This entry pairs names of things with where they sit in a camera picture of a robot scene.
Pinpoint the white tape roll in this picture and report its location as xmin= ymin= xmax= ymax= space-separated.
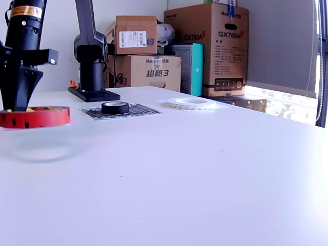
xmin=168 ymin=97 xmax=217 ymax=110

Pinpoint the white bead chain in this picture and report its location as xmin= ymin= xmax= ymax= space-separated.
xmin=315 ymin=0 xmax=325 ymax=122

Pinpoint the red tape roll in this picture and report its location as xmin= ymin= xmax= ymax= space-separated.
xmin=0 ymin=106 xmax=71 ymax=129

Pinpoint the teal white carton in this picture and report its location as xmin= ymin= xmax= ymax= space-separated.
xmin=168 ymin=43 xmax=204 ymax=97

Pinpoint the dark window frame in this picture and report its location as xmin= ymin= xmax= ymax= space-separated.
xmin=314 ymin=0 xmax=328 ymax=128

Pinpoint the cardboard box blue lettering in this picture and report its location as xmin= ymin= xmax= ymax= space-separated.
xmin=104 ymin=55 xmax=182 ymax=92

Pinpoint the grey roller blind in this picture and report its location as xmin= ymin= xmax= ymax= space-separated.
xmin=237 ymin=0 xmax=318 ymax=99

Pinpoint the white plastic bag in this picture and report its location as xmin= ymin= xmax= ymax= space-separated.
xmin=156 ymin=23 xmax=176 ymax=48

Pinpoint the black power cable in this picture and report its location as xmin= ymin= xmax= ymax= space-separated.
xmin=113 ymin=55 xmax=124 ymax=88

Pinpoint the small labelled cardboard box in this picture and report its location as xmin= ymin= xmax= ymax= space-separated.
xmin=112 ymin=15 xmax=158 ymax=55

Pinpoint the dark patterned box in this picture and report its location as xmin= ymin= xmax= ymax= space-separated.
xmin=204 ymin=95 xmax=268 ymax=113

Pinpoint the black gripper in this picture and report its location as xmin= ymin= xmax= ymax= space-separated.
xmin=0 ymin=48 xmax=59 ymax=113

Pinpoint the tall GX760A cardboard box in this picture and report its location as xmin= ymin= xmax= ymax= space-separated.
xmin=163 ymin=2 xmax=250 ymax=97

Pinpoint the black tape roll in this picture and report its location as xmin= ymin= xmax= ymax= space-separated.
xmin=101 ymin=101 xmax=130 ymax=115

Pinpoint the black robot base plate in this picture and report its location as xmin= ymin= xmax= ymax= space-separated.
xmin=68 ymin=87 xmax=121 ymax=103

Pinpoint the blank white paper sheet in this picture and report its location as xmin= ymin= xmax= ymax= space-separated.
xmin=155 ymin=98 xmax=233 ymax=113

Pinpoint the green pink package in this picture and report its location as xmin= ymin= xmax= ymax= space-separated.
xmin=203 ymin=0 xmax=238 ymax=5

